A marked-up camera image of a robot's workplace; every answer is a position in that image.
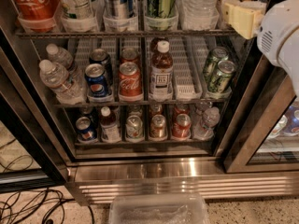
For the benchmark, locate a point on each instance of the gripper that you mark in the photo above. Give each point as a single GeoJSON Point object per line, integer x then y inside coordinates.
{"type": "Point", "coordinates": [277, 32]}

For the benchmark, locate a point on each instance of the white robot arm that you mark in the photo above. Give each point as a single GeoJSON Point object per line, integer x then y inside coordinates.
{"type": "Point", "coordinates": [277, 31]}

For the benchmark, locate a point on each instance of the rear green can middle shelf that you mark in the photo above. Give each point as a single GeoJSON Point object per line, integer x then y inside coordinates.
{"type": "Point", "coordinates": [214, 56]}

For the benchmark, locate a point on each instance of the clear water bottle top shelf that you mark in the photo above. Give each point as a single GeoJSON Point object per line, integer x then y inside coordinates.
{"type": "Point", "coordinates": [200, 15]}

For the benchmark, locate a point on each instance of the empty white shelf tray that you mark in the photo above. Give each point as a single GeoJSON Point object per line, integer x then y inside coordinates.
{"type": "Point", "coordinates": [187, 85]}

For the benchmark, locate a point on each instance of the front green can middle shelf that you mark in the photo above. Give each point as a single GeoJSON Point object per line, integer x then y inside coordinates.
{"type": "Point", "coordinates": [221, 77]}

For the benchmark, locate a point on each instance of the right glass fridge door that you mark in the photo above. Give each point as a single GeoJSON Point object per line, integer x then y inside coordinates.
{"type": "Point", "coordinates": [270, 93]}

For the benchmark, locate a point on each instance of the glass fridge door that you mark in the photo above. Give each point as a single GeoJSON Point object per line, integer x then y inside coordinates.
{"type": "Point", "coordinates": [270, 93]}
{"type": "Point", "coordinates": [28, 159]}

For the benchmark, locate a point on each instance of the water bottle bottom shelf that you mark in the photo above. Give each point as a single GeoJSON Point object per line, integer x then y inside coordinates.
{"type": "Point", "coordinates": [204, 128]}

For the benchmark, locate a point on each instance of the rear red Coca-Cola can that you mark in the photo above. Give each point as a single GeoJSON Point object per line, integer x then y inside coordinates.
{"type": "Point", "coordinates": [130, 55]}

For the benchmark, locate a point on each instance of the silver blue can top shelf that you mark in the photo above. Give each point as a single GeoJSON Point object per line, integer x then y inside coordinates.
{"type": "Point", "coordinates": [119, 9]}

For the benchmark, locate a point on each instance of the red can bottom shelf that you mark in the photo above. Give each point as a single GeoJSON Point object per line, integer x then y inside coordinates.
{"type": "Point", "coordinates": [181, 126]}

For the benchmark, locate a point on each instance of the front red Coca-Cola can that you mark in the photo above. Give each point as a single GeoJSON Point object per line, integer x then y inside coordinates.
{"type": "Point", "coordinates": [130, 79]}

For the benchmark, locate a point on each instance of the tan can bottom shelf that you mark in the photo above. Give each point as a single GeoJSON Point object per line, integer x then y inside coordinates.
{"type": "Point", "coordinates": [157, 127]}

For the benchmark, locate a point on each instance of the rear dark Pepsi can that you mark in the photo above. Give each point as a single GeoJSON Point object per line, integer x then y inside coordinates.
{"type": "Point", "coordinates": [101, 56]}

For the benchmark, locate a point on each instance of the stainless steel fridge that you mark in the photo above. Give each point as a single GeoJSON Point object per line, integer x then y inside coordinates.
{"type": "Point", "coordinates": [99, 172]}

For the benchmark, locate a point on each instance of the white green can bottom shelf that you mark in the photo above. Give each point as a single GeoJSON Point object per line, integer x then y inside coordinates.
{"type": "Point", "coordinates": [134, 127]}

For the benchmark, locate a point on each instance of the white green can shelf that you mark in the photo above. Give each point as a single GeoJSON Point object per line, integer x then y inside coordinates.
{"type": "Point", "coordinates": [134, 127]}
{"type": "Point", "coordinates": [77, 9]}

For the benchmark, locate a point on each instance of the front blue Pepsi can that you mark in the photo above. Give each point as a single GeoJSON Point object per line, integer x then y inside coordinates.
{"type": "Point", "coordinates": [95, 75]}

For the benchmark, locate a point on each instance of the white green can top shelf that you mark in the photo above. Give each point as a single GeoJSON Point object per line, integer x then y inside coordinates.
{"type": "Point", "coordinates": [77, 9]}

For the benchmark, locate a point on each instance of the tea bottle bottom shelf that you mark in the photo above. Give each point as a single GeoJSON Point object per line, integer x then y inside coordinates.
{"type": "Point", "coordinates": [109, 126]}

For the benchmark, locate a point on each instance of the front water bottle middle shelf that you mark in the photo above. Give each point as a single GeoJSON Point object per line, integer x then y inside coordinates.
{"type": "Point", "coordinates": [56, 77]}

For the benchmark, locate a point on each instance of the rear water bottle middle shelf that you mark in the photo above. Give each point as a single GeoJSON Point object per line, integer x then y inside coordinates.
{"type": "Point", "coordinates": [64, 57]}

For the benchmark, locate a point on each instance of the blue Pepsi can bottom shelf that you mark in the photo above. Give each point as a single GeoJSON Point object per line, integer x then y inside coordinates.
{"type": "Point", "coordinates": [86, 129]}

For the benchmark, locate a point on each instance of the red Coca-Cola can top shelf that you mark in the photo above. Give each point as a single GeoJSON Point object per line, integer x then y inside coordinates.
{"type": "Point", "coordinates": [37, 16]}

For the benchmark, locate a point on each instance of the left glass fridge door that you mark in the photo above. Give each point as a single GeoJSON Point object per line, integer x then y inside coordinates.
{"type": "Point", "coordinates": [28, 159]}

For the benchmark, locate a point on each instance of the front iced tea bottle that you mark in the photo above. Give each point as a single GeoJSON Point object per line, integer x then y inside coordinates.
{"type": "Point", "coordinates": [161, 71]}

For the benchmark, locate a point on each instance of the cans behind right door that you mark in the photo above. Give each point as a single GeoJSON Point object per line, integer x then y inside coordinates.
{"type": "Point", "coordinates": [288, 125]}

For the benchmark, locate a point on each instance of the clear plastic bin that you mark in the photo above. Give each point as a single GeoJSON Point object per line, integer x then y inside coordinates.
{"type": "Point", "coordinates": [169, 208]}

